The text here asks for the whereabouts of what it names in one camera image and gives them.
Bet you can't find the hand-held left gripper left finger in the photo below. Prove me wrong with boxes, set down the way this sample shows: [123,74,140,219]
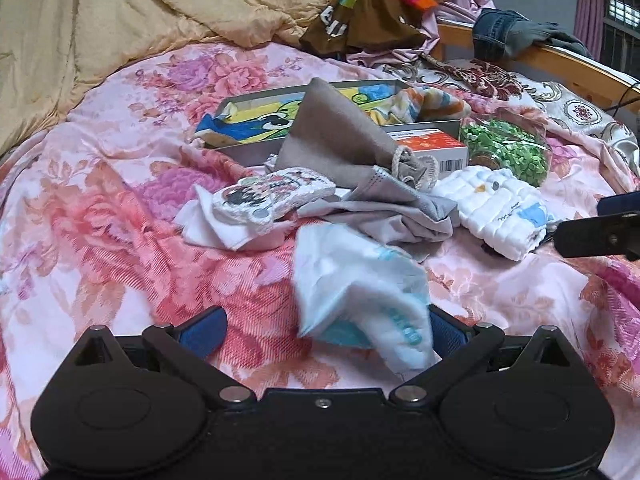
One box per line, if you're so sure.
[67,305,258,408]

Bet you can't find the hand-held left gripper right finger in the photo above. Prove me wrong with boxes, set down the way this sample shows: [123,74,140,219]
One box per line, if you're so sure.
[387,305,576,408]

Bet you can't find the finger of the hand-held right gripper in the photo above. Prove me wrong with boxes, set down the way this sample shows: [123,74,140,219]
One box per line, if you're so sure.
[552,211,640,260]
[597,192,640,216]

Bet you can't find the white blue plastic packet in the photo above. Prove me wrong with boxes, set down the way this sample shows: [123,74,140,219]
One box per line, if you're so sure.
[291,222,441,374]

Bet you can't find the cartoon print compressed towel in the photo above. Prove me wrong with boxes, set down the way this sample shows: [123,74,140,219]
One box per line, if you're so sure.
[211,167,337,226]

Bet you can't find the white quilted baby cloth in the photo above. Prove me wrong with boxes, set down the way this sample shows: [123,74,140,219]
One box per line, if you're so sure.
[432,165,558,262]

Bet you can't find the ornate patterned quilt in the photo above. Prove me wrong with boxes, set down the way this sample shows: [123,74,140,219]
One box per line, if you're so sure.
[380,57,640,182]

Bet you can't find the grey cloth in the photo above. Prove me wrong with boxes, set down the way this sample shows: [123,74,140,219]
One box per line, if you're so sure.
[297,191,461,264]

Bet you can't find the clear bag of green beads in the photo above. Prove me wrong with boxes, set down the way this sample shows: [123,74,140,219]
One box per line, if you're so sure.
[457,115,553,189]

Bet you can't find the pink floral bedspread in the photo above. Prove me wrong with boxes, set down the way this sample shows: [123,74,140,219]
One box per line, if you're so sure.
[0,42,640,480]

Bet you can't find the orange white carton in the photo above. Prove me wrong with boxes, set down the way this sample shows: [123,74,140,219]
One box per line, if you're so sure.
[385,127,471,171]

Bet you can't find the barred window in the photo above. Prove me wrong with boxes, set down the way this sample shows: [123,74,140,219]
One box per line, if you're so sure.
[600,0,640,81]

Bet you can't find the pink curtain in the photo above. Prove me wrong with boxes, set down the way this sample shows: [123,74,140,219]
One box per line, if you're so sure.
[575,0,609,51]

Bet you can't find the orange striped cloth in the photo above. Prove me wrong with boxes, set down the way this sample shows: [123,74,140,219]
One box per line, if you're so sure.
[372,85,473,126]

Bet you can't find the pale pink garment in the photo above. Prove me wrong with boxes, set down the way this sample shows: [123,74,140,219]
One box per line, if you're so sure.
[345,0,496,68]

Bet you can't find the brown multicoloured cloth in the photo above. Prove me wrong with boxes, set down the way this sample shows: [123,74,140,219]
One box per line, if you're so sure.
[299,0,466,57]

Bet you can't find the yellow blanket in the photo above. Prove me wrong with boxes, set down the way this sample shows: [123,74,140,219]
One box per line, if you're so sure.
[0,0,351,158]

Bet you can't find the wooden bed rail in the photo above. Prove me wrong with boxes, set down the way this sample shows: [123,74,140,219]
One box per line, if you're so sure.
[437,20,640,111]

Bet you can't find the grey drawstring bag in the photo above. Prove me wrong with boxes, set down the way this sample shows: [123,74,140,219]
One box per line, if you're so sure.
[272,77,442,194]

